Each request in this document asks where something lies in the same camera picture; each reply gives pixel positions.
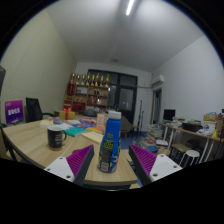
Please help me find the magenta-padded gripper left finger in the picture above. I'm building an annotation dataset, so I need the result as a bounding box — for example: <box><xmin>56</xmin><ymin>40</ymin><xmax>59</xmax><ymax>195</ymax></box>
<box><xmin>43</xmin><ymin>144</ymin><xmax>95</xmax><ymax>187</ymax></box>

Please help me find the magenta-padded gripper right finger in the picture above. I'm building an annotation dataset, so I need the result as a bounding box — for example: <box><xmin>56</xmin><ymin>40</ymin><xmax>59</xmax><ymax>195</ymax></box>
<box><xmin>128</xmin><ymin>143</ymin><xmax>183</xmax><ymax>186</ymax></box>

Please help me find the black mug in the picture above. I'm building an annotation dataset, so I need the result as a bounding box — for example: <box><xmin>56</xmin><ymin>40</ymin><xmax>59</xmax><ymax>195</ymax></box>
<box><xmin>46</xmin><ymin>125</ymin><xmax>68</xmax><ymax>151</ymax></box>

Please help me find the white round stool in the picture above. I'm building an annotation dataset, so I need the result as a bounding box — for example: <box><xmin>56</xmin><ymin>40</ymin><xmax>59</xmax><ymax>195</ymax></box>
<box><xmin>179</xmin><ymin>149</ymin><xmax>201</xmax><ymax>167</ymax></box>

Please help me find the stack of books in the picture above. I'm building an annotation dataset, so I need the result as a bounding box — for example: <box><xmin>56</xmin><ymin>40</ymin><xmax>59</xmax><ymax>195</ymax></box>
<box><xmin>147</xmin><ymin>123</ymin><xmax>164</xmax><ymax>140</ymax></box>

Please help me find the teal book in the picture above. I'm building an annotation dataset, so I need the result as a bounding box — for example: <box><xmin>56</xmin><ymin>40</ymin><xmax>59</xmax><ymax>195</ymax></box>
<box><xmin>63</xmin><ymin>126</ymin><xmax>87</xmax><ymax>138</ymax></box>

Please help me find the beige notebook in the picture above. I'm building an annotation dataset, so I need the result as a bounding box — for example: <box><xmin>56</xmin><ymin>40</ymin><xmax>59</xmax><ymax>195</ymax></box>
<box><xmin>80</xmin><ymin>131</ymin><xmax>105</xmax><ymax>145</ymax></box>

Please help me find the long wooden side desk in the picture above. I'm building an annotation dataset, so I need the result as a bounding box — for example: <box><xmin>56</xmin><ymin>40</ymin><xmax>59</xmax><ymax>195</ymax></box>
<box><xmin>161</xmin><ymin>121</ymin><xmax>224</xmax><ymax>160</ymax></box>

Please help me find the brown armchair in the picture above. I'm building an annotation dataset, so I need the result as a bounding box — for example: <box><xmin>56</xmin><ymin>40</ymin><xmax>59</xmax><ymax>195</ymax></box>
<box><xmin>119</xmin><ymin>115</ymin><xmax>135</xmax><ymax>139</ymax></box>

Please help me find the blue drink bottle white cap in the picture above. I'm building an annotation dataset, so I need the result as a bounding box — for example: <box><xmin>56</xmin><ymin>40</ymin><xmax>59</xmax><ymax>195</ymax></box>
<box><xmin>98</xmin><ymin>110</ymin><xmax>123</xmax><ymax>174</ymax></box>

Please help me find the yellow gift box red ribbon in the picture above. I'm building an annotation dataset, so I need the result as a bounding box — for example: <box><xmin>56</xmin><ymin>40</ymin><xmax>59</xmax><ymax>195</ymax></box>
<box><xmin>58</xmin><ymin>107</ymin><xmax>76</xmax><ymax>121</ymax></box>

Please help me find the black computer monitor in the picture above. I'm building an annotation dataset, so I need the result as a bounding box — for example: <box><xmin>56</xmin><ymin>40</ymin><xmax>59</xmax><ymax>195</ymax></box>
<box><xmin>162</xmin><ymin>108</ymin><xmax>177</xmax><ymax>122</ymax></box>

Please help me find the black office chair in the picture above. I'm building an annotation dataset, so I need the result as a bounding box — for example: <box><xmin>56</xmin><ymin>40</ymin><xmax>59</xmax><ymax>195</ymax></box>
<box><xmin>25</xmin><ymin>97</ymin><xmax>56</xmax><ymax>123</ymax></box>

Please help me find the cardboard box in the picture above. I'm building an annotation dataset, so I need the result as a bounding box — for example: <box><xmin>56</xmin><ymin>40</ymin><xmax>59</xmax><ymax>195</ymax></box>
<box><xmin>203</xmin><ymin>113</ymin><xmax>219</xmax><ymax>122</ymax></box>

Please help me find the purple sign board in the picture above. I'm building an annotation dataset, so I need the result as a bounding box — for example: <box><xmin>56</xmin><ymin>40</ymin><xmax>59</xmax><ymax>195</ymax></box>
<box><xmin>4</xmin><ymin>99</ymin><xmax>25</xmax><ymax>126</ymax></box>

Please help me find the wooden shelf unit with trophies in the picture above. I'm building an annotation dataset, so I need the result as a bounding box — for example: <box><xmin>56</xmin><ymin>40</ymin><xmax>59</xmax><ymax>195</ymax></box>
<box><xmin>63</xmin><ymin>72</ymin><xmax>111</xmax><ymax>116</ymax></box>

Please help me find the white air conditioner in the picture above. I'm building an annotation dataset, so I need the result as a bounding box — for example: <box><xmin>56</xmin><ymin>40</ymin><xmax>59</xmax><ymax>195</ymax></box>
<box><xmin>151</xmin><ymin>74</ymin><xmax>166</xmax><ymax>89</ymax></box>

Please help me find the ceiling tube light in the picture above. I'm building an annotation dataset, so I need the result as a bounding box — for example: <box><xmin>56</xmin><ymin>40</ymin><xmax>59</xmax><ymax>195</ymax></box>
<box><xmin>125</xmin><ymin>0</ymin><xmax>136</xmax><ymax>17</ymax></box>

